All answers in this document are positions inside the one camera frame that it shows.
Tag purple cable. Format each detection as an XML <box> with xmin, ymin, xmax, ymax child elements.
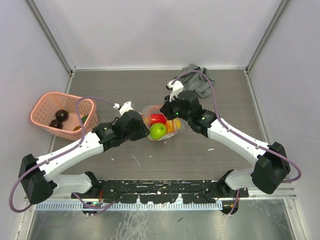
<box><xmin>169</xmin><ymin>69</ymin><xmax>302</xmax><ymax>216</ymax></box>
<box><xmin>9</xmin><ymin>96</ymin><xmax>123</xmax><ymax>216</ymax></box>

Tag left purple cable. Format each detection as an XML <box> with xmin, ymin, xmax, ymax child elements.
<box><xmin>9</xmin><ymin>96</ymin><xmax>123</xmax><ymax>216</ymax></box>

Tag grey cable duct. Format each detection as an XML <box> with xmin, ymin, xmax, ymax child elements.
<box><xmin>35</xmin><ymin>200</ymin><xmax>223</xmax><ymax>212</ymax></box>

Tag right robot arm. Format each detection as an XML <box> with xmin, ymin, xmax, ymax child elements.
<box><xmin>160</xmin><ymin>90</ymin><xmax>291</xmax><ymax>197</ymax></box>

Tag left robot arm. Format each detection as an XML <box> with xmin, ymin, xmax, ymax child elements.
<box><xmin>18</xmin><ymin>110</ymin><xmax>150</xmax><ymax>205</ymax></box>

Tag clear zip top bag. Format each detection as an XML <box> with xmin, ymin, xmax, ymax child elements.
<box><xmin>140</xmin><ymin>104</ymin><xmax>184</xmax><ymax>141</ymax></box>

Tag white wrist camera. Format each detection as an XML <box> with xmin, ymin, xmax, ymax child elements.
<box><xmin>112</xmin><ymin>101</ymin><xmax>134</xmax><ymax>116</ymax></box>
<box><xmin>166</xmin><ymin>80</ymin><xmax>184</xmax><ymax>102</ymax></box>

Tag dark brown round fruit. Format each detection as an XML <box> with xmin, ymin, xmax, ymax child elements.
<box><xmin>55</xmin><ymin>109</ymin><xmax>69</xmax><ymax>122</ymax></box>

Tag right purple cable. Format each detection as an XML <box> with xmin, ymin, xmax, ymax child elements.
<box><xmin>169</xmin><ymin>69</ymin><xmax>302</xmax><ymax>216</ymax></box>

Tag green lime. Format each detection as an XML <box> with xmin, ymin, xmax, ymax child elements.
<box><xmin>149</xmin><ymin>123</ymin><xmax>167</xmax><ymax>141</ymax></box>

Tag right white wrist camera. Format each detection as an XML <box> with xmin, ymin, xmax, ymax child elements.
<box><xmin>166</xmin><ymin>80</ymin><xmax>184</xmax><ymax>102</ymax></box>

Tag red apple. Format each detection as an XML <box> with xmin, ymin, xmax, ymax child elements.
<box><xmin>150</xmin><ymin>113</ymin><xmax>167</xmax><ymax>126</ymax></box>

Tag pink plastic basket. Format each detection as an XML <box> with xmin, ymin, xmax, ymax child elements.
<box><xmin>30</xmin><ymin>91</ymin><xmax>99</xmax><ymax>141</ymax></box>

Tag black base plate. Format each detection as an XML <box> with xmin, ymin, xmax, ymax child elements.
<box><xmin>79</xmin><ymin>180</ymin><xmax>237</xmax><ymax>204</ymax></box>

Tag yellow lemon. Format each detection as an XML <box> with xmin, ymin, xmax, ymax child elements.
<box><xmin>165</xmin><ymin>118</ymin><xmax>182</xmax><ymax>133</ymax></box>

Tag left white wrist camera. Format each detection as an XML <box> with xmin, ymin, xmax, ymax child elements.
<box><xmin>112</xmin><ymin>101</ymin><xmax>134</xmax><ymax>116</ymax></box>

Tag grey crumpled cloth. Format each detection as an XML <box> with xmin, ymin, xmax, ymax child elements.
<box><xmin>179</xmin><ymin>64</ymin><xmax>215</xmax><ymax>98</ymax></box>

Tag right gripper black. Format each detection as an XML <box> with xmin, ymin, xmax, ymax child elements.
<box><xmin>160</xmin><ymin>93</ymin><xmax>192</xmax><ymax>122</ymax></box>

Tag dark green fruit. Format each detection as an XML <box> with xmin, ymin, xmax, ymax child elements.
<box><xmin>81</xmin><ymin>115</ymin><xmax>88</xmax><ymax>124</ymax></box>

